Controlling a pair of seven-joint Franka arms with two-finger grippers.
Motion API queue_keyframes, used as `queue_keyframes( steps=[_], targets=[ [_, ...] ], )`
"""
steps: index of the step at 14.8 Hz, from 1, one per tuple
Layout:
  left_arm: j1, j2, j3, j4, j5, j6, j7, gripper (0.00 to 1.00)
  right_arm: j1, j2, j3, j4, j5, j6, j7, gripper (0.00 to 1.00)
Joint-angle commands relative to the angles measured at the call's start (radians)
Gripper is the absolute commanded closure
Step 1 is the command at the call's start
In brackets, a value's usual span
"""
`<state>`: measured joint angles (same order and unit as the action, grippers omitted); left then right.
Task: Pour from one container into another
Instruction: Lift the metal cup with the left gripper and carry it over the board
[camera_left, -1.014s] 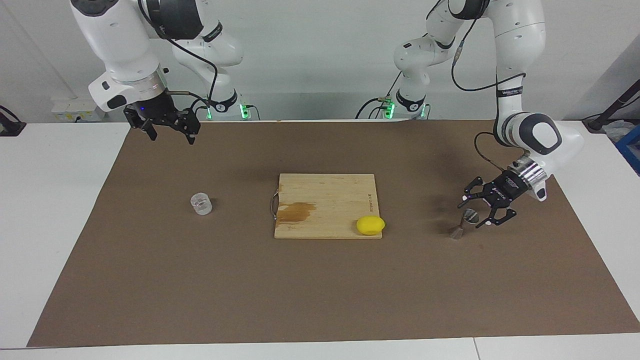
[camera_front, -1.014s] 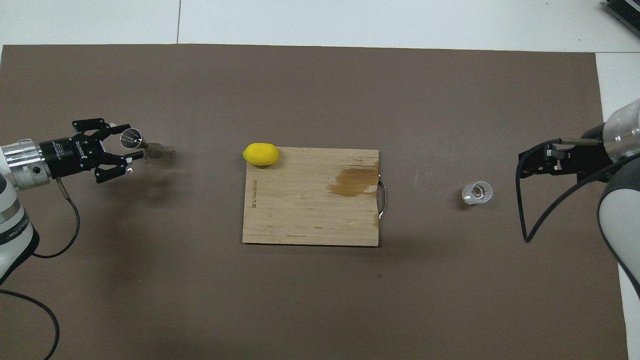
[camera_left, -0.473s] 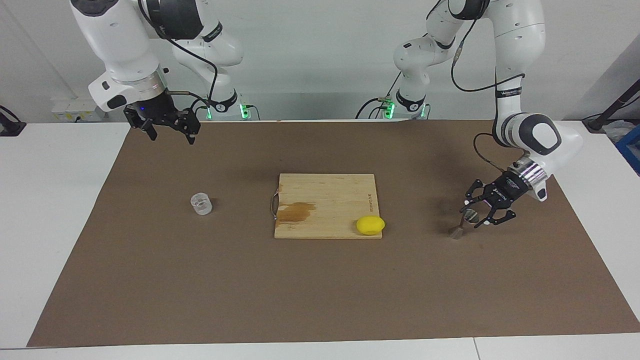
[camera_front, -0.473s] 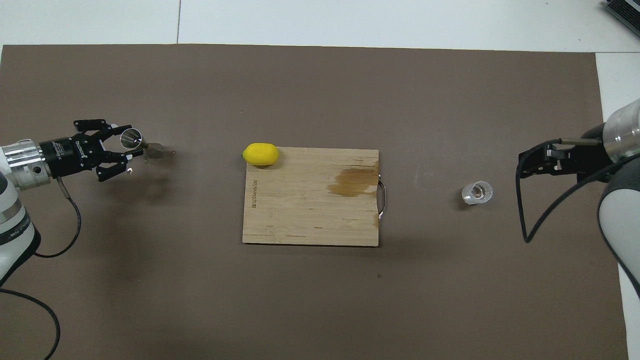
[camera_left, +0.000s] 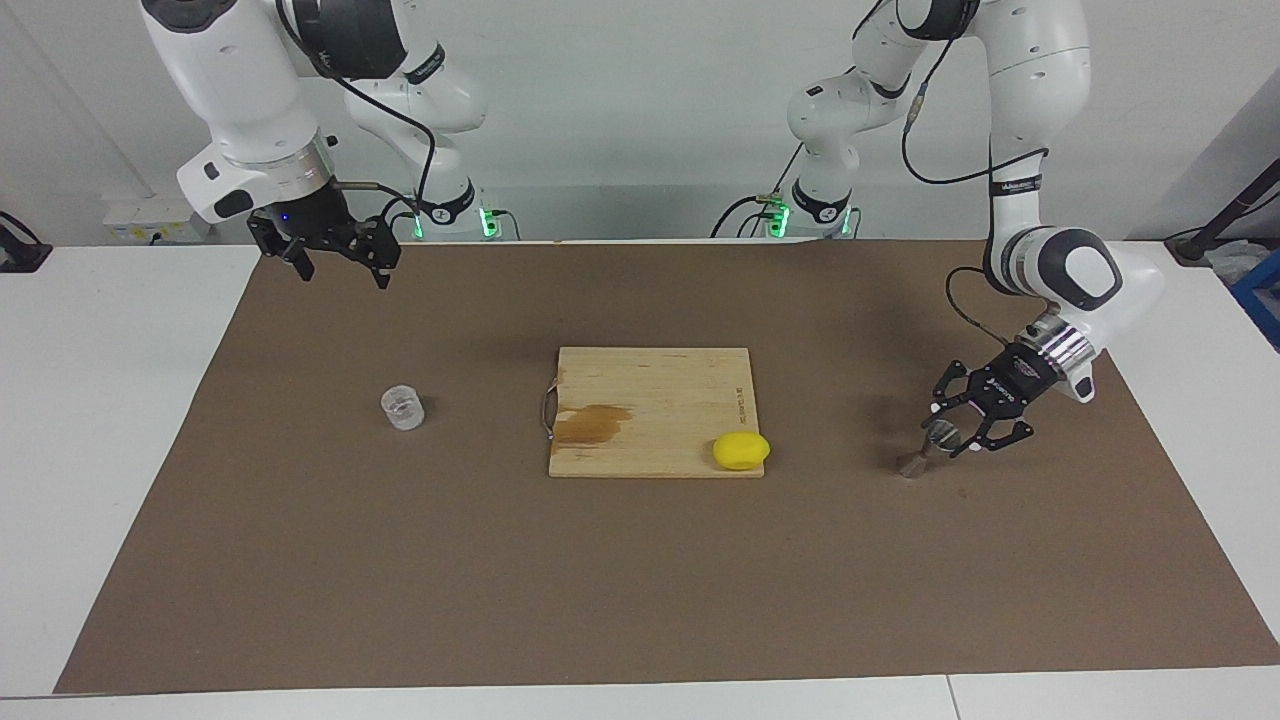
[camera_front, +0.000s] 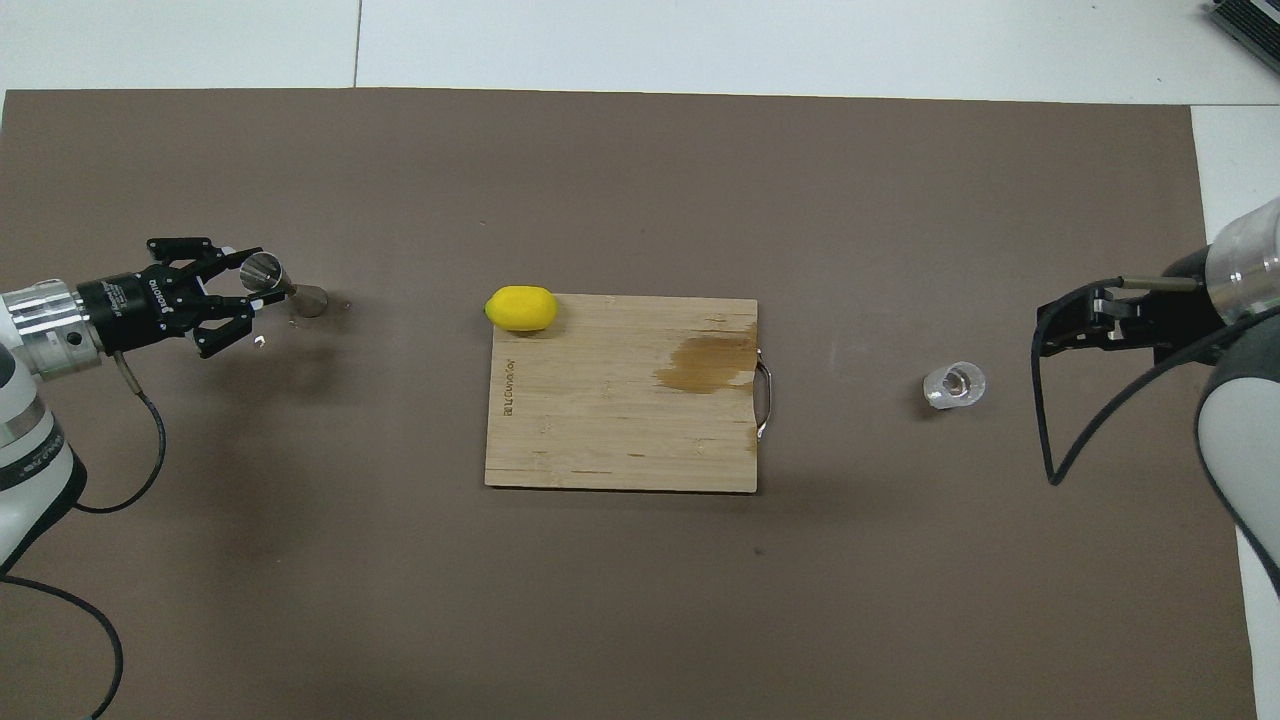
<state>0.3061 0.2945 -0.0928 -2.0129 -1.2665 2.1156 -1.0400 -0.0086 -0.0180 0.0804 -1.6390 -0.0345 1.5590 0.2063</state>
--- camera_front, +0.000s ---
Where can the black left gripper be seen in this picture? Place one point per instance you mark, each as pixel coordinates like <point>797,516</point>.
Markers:
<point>135,310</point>

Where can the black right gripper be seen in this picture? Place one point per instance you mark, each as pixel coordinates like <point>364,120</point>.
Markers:
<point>1185,310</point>

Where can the steel double jigger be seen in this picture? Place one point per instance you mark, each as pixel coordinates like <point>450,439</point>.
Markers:
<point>310,300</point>

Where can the small clear glass cup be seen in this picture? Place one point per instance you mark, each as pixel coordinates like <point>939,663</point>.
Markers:
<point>953,386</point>

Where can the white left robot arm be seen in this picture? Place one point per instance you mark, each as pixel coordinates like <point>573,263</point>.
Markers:
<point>20,440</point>

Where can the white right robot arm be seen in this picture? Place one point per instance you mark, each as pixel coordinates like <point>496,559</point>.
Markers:
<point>1240,430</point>

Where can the yellow lemon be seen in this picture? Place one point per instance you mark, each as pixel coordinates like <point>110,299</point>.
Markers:
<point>521,308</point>

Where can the grey ribbed device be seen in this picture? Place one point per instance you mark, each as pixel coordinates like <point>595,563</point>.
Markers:
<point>1250,25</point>

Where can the wooden cutting board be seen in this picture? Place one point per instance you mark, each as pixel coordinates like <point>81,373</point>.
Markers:
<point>600,400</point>

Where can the brown table mat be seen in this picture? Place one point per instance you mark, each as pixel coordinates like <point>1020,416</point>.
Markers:
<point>600,600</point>

